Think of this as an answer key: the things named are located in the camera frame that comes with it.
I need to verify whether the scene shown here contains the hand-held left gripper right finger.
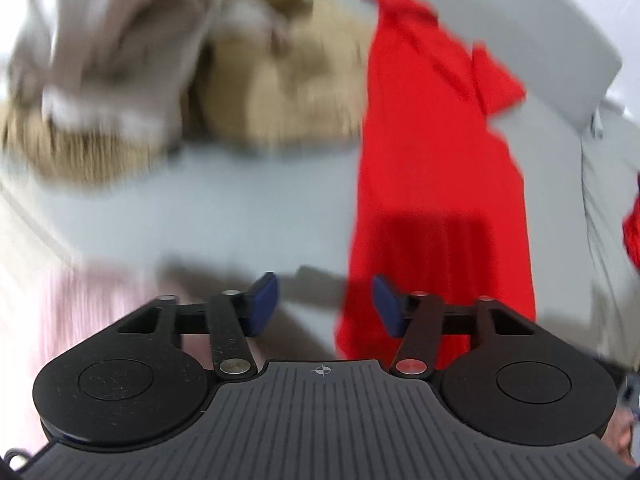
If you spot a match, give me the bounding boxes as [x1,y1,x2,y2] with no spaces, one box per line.
[372,275,543,380]

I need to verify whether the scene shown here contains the grey sofa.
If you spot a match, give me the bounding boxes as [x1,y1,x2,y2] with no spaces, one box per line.
[0,0,640,386]

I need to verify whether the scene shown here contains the red tank top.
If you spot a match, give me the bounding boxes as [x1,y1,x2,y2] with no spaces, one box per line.
[334,0,538,361]

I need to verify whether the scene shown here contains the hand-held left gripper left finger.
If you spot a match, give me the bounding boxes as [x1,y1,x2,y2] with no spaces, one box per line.
[102,272,279,380]

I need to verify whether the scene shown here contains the white garment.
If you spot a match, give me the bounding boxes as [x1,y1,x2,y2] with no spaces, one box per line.
[7,0,301,146]

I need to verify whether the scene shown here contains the folded red cloth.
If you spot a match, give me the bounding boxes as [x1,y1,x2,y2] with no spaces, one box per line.
[622,175,640,276]

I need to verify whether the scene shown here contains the person's right hand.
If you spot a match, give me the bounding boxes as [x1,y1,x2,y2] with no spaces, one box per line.
[605,402,638,463]

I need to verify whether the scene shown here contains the pink fuzzy cloth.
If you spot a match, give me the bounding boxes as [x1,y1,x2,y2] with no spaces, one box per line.
[27,260,166,411]

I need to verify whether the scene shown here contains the khaki pants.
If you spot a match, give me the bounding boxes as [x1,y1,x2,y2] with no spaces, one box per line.
[0,0,372,191]

